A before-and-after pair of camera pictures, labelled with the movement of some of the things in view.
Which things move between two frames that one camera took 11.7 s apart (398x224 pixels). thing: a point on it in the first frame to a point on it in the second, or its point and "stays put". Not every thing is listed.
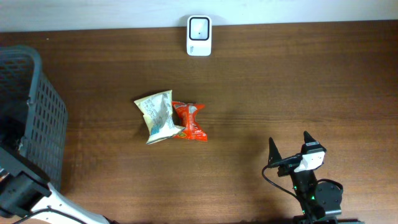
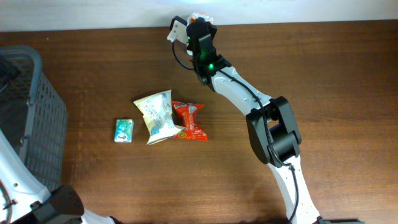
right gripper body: (301, 179) to (211, 33)
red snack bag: (184, 116) stays put
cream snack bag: (157, 111) stays put
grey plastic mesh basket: (31, 105) stays put
